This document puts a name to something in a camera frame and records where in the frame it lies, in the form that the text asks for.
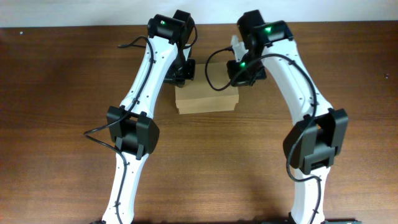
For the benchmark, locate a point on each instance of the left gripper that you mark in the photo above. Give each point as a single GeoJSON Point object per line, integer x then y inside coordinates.
{"type": "Point", "coordinates": [181, 79]}

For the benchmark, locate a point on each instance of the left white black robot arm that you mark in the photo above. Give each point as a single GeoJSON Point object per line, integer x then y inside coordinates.
{"type": "Point", "coordinates": [131, 126]}

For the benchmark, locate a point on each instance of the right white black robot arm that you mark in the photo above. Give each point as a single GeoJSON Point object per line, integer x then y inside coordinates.
{"type": "Point", "coordinates": [318, 129]}

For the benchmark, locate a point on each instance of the brown cardboard box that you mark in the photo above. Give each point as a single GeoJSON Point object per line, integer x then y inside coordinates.
{"type": "Point", "coordinates": [197, 96]}

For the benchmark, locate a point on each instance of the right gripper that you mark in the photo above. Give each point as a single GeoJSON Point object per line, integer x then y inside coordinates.
{"type": "Point", "coordinates": [237, 79]}

